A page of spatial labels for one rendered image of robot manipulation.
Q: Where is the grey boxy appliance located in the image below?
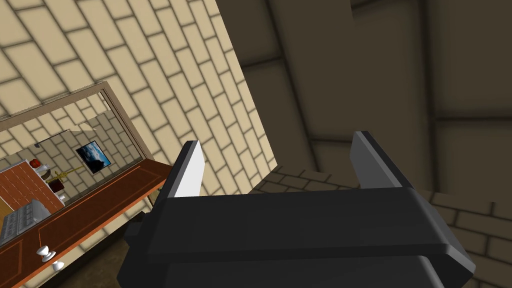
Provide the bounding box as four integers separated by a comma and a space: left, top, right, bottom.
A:
0, 199, 52, 246

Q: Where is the blue framed wall picture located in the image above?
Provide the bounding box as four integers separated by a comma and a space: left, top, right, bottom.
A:
75, 140, 113, 175

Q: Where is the brown wooden door leaf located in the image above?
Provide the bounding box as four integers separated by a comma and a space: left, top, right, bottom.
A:
0, 159, 174, 288

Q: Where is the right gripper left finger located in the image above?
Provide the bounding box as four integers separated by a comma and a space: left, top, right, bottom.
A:
161, 139, 206, 199

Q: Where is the reddish brown wooden cabinet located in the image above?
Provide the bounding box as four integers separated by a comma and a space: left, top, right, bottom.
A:
0, 158, 67, 214

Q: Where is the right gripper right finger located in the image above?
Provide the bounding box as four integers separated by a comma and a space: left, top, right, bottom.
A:
349, 130, 414, 190

